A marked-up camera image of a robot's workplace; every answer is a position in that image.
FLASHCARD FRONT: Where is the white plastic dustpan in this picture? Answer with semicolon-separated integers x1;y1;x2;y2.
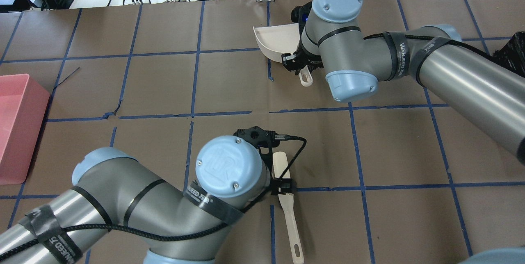
252;23;313;87

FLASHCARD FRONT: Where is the pink plastic bin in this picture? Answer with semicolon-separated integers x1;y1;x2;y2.
0;74;50;185

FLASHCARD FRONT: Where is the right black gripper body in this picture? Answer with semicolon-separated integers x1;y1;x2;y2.
281;4;324;75

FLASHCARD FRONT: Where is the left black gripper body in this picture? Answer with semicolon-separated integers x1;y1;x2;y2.
233;126;298;195

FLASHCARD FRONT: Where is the cream hand brush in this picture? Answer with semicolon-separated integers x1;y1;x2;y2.
273;152;304;264

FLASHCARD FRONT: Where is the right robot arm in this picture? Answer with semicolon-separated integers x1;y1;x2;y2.
281;0;525;163

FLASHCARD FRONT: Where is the black lined trash bin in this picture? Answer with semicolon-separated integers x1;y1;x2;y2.
493;31;525;77

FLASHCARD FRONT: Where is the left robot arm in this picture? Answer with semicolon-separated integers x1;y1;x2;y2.
1;126;307;264

